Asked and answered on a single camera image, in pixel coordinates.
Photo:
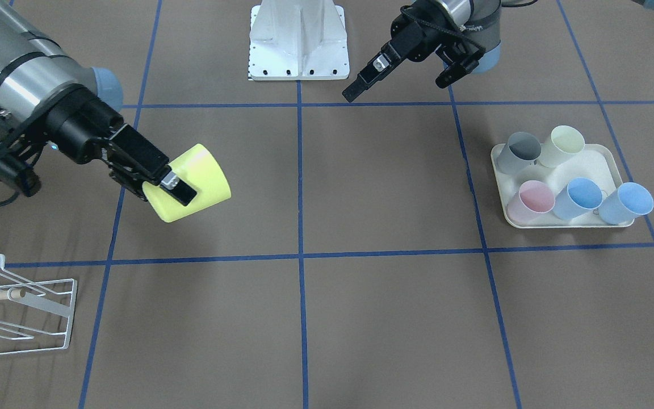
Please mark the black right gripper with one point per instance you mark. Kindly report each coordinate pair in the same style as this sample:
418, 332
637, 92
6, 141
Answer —
75, 125

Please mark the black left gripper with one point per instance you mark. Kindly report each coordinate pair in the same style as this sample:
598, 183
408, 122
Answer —
418, 41

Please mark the yellow cup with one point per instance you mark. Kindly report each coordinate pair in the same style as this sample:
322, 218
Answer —
198, 169

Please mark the light blue cup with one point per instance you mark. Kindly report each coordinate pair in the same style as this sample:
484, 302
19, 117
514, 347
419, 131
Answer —
628, 202

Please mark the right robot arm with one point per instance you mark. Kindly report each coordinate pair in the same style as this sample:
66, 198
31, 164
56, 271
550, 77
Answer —
46, 97

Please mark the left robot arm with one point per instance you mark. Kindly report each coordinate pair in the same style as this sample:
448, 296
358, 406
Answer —
630, 46

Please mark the grey cup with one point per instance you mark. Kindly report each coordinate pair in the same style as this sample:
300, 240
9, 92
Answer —
519, 152

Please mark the pale green cup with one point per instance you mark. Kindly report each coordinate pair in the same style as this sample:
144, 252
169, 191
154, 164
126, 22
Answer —
564, 143

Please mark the pink cup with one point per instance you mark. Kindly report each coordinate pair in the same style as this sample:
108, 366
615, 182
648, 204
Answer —
532, 200

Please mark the cream plastic tray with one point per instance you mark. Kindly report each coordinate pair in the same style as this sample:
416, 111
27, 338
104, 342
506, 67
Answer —
595, 162

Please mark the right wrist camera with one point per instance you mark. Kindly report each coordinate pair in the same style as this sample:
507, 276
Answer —
19, 175

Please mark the white camera post base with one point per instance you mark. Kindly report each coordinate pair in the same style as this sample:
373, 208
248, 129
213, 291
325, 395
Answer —
298, 41

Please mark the white wire cup rack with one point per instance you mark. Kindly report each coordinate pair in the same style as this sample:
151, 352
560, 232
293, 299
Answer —
35, 315

